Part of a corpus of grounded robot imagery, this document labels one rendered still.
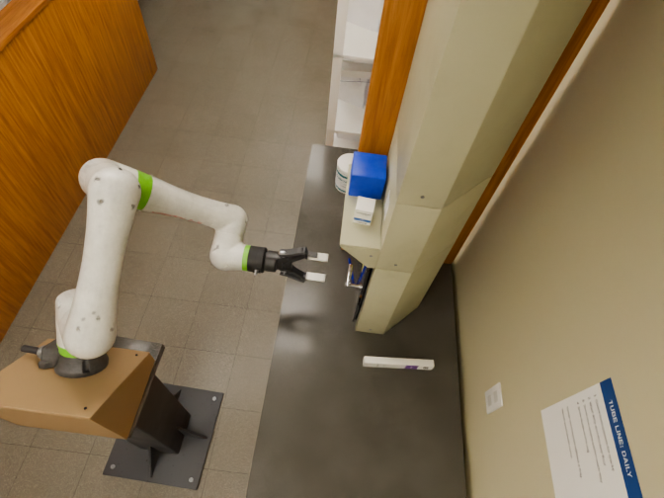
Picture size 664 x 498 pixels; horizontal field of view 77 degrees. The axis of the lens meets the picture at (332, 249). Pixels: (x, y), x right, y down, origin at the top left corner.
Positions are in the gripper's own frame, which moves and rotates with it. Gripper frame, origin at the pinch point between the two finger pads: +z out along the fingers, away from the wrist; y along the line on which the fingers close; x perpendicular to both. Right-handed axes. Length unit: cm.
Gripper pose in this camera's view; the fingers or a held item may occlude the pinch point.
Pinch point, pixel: (323, 268)
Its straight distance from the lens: 148.4
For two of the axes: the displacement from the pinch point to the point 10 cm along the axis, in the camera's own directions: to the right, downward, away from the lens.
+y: 0.8, -5.6, -8.3
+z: 9.9, 1.3, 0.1
